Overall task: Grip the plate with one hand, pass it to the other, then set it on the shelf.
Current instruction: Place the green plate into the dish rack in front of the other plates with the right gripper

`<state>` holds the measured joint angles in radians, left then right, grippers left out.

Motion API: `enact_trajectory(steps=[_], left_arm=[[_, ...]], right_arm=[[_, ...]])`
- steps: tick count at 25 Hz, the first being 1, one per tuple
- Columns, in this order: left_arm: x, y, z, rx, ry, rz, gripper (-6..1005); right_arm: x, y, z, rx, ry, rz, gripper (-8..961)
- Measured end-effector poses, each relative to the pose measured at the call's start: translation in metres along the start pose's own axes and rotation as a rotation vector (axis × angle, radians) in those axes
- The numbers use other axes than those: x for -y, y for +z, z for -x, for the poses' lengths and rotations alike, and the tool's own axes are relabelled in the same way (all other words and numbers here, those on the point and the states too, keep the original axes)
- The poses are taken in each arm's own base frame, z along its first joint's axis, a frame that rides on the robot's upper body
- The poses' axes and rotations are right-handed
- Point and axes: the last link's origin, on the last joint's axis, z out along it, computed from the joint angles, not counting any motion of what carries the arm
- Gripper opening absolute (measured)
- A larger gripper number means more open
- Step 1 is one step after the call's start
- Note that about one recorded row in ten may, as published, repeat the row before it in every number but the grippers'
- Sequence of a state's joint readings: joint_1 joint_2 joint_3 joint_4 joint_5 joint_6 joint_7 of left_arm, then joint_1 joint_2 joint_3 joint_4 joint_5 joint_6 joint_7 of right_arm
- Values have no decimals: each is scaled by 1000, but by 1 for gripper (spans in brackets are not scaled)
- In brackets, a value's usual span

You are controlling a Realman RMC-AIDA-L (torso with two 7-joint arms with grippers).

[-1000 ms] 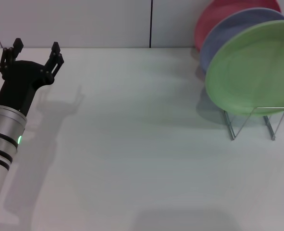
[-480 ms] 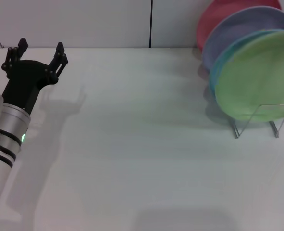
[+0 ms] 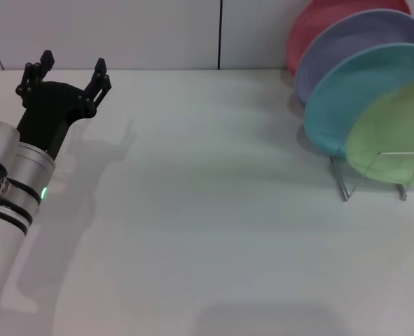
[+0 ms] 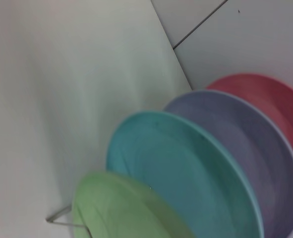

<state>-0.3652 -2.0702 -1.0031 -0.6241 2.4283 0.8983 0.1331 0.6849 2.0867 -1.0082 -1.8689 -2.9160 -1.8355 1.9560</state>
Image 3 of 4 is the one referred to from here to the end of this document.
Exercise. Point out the red plastic plate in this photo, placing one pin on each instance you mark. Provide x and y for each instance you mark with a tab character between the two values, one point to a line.
308	28

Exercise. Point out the green plastic plate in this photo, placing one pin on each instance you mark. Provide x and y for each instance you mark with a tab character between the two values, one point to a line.
392	140

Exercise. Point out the purple plastic plate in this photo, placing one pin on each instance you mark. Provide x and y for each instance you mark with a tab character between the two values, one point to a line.
350	38

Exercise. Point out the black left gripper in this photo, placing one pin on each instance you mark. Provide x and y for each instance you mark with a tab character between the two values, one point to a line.
49	112

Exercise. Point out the teal plastic plate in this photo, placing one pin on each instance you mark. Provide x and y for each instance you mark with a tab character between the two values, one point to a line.
336	98

